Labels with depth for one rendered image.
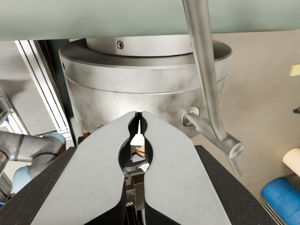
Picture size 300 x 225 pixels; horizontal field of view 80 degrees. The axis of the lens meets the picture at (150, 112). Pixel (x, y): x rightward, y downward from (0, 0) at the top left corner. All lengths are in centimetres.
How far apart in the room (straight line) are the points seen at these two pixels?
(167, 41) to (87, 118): 17
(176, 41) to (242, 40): 167
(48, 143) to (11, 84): 87
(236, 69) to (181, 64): 176
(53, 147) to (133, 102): 37
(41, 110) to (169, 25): 129
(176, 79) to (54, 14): 14
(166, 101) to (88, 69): 11
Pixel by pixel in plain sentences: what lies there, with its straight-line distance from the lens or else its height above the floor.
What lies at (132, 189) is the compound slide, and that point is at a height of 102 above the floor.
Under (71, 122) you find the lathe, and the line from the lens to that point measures 107.
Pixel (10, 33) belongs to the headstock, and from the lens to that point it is 23.
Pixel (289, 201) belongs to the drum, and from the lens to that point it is 376.
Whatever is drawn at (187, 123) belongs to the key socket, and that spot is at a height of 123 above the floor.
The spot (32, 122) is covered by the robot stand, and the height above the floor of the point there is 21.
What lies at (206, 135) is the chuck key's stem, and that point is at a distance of 24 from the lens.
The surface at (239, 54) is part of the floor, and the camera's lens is 195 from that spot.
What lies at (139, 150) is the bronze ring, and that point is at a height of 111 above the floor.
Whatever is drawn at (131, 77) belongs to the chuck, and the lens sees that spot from 23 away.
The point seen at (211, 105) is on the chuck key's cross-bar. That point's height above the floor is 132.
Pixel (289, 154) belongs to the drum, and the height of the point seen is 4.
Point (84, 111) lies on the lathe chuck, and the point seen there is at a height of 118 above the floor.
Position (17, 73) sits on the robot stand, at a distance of 137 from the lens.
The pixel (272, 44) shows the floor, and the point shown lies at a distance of 218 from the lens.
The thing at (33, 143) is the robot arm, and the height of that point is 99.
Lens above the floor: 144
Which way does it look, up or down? 56 degrees down
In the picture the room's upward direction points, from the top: 152 degrees clockwise
